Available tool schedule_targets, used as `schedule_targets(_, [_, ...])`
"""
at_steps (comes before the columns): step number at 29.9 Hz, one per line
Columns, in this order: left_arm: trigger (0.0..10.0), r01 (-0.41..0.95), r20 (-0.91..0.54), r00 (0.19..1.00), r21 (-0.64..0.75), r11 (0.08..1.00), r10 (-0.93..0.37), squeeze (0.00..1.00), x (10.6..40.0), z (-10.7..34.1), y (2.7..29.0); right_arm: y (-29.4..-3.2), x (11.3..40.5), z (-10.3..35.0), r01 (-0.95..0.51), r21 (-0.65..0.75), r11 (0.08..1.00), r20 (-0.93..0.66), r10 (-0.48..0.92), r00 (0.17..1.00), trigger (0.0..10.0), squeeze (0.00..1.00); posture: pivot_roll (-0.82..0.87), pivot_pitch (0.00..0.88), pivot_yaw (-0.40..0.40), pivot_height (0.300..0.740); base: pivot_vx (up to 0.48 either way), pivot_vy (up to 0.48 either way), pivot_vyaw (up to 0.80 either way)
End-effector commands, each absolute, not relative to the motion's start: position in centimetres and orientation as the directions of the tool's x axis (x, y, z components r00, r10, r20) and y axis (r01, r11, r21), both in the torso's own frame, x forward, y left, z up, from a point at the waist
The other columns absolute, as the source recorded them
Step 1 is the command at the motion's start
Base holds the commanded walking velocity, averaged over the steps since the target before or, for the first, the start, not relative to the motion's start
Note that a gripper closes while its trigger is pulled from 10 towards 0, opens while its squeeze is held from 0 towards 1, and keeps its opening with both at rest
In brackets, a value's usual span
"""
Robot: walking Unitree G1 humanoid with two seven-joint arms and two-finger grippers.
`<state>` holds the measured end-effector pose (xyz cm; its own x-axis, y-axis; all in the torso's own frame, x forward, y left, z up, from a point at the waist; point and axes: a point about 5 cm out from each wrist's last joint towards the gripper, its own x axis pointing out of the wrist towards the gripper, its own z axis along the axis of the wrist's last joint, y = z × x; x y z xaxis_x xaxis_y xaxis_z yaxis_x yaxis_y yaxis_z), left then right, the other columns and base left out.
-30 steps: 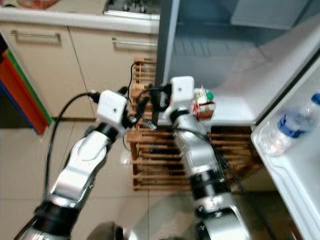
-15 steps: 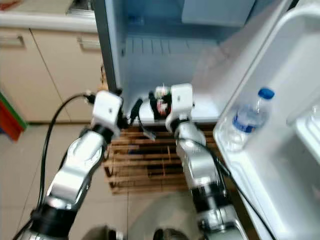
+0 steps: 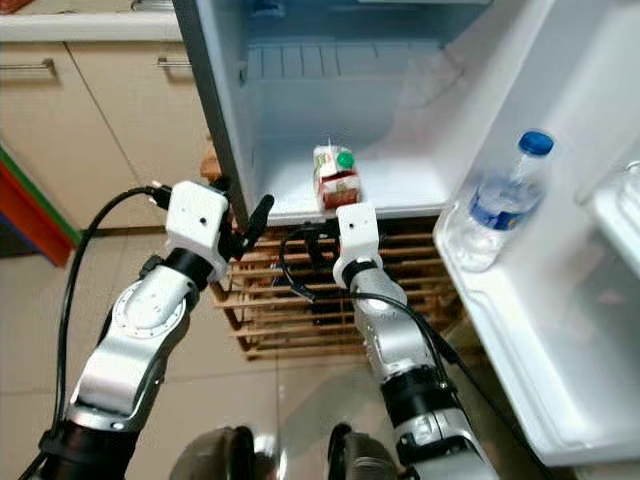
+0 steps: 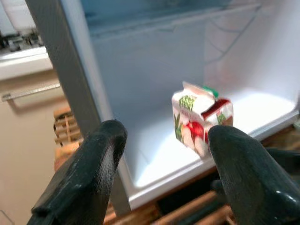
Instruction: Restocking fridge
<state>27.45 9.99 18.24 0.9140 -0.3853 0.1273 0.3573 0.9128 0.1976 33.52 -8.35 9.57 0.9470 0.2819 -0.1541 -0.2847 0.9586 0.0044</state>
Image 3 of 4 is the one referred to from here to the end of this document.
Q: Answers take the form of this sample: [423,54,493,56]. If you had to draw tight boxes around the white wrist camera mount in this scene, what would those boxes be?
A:
[335,202,382,288]
[165,181,229,265]

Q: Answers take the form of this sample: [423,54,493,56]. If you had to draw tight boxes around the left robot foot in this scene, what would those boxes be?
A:
[168,425,258,480]

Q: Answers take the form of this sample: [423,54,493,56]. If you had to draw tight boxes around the red white drink carton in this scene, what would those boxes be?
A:
[312,143,363,212]

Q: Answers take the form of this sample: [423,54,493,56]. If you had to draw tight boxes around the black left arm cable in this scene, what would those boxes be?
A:
[55,183,173,471]

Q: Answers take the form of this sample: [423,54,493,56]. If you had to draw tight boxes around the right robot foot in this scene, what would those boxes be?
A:
[325,425,398,480]

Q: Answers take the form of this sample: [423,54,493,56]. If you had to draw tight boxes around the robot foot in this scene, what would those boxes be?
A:
[168,425,258,480]
[325,425,398,480]

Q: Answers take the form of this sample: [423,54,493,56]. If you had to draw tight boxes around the clear water bottle blue cap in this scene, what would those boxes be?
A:
[445,130,556,274]

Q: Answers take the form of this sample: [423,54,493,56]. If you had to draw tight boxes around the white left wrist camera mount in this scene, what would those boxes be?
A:
[165,181,229,265]

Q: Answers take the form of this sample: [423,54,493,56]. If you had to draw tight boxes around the stainless steel fridge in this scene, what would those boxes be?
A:
[172,0,640,469]

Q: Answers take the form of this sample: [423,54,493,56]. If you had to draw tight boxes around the wooden wine rack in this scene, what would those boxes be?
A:
[200,140,463,361]

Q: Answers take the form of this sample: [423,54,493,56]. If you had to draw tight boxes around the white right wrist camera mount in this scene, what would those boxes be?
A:
[335,202,382,288]

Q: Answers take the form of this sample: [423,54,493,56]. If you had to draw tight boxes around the red and green board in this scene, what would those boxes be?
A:
[0,145,83,269]

